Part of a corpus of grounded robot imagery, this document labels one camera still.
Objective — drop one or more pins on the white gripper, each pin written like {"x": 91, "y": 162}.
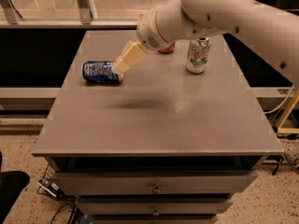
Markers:
{"x": 149, "y": 32}

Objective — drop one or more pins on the blue Pepsi can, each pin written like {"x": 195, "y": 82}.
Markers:
{"x": 100, "y": 72}

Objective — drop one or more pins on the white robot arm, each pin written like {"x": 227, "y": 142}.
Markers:
{"x": 271, "y": 33}

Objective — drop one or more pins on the red Coke can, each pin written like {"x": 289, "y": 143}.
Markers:
{"x": 169, "y": 49}

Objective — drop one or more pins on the white green 7up can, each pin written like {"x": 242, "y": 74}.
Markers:
{"x": 198, "y": 55}

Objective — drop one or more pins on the metal window railing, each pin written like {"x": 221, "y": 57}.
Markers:
{"x": 68, "y": 13}

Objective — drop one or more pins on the grey drawer cabinet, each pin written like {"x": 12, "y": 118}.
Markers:
{"x": 160, "y": 118}

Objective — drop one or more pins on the metal top drawer knob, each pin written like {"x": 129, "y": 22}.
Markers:
{"x": 156, "y": 189}

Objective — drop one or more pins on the metal drawer knob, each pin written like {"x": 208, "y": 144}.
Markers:
{"x": 155, "y": 212}
{"x": 156, "y": 189}

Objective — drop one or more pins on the top grey drawer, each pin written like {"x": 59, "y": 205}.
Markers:
{"x": 137, "y": 183}

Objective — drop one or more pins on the grey drawer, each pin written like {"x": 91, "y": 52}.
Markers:
{"x": 137, "y": 183}
{"x": 145, "y": 206}

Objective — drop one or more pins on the middle grey drawer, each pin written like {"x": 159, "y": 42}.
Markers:
{"x": 145, "y": 206}

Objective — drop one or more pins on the blue white box on floor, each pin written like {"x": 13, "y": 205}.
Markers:
{"x": 49, "y": 186}

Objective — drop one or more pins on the metal middle drawer knob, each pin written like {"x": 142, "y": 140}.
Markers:
{"x": 155, "y": 212}

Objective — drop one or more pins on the black chair seat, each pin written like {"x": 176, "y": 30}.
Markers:
{"x": 11, "y": 185}

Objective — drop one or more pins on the yellow metal frame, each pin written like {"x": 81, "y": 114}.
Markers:
{"x": 280, "y": 129}

